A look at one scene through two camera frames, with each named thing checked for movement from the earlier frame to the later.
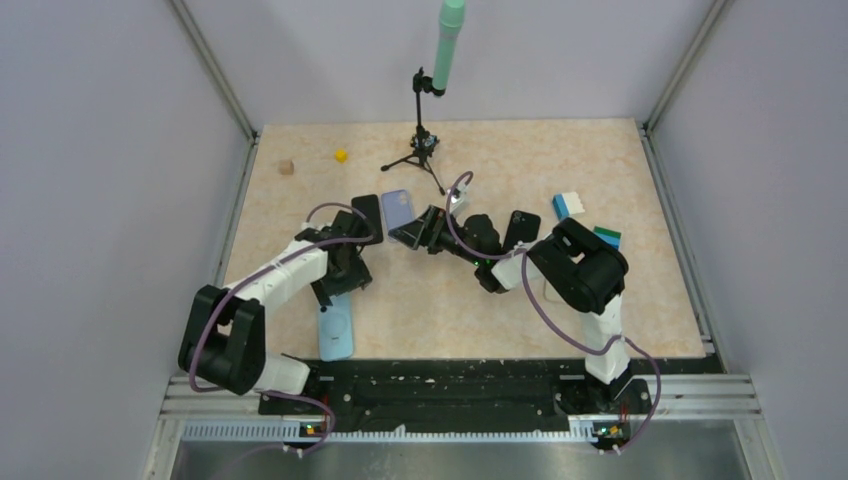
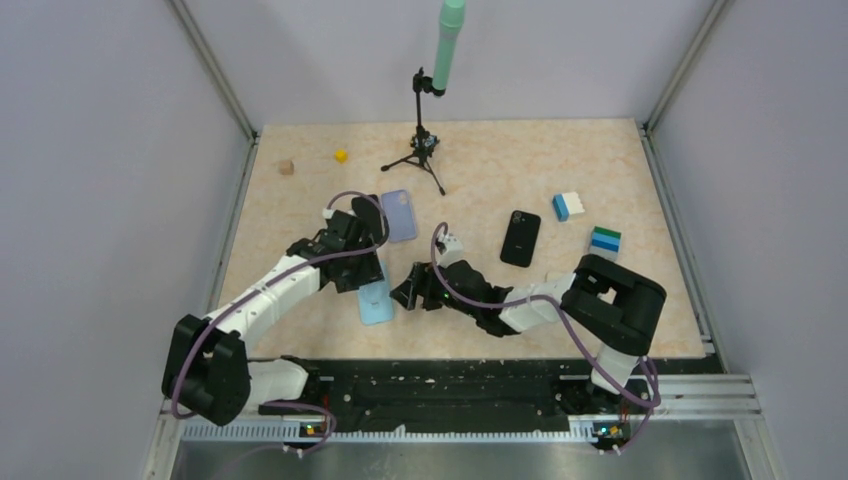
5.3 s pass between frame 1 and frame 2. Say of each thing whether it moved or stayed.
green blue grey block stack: stayed
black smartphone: stayed
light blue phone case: moved
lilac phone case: stayed
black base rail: stayed
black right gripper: moved
